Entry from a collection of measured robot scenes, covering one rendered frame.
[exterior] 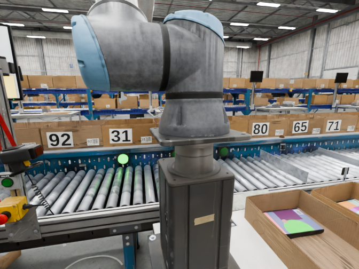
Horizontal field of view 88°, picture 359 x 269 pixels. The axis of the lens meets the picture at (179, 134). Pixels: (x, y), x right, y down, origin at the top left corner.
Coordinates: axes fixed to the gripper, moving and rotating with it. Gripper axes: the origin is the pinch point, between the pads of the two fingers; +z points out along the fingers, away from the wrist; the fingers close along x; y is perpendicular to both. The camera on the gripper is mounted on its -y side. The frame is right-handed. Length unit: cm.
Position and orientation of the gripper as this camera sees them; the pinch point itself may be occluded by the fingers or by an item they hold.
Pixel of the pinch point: (119, 102)
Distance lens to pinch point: 146.3
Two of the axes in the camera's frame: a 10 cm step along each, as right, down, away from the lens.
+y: 9.4, -0.6, 3.3
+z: -0.2, 9.7, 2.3
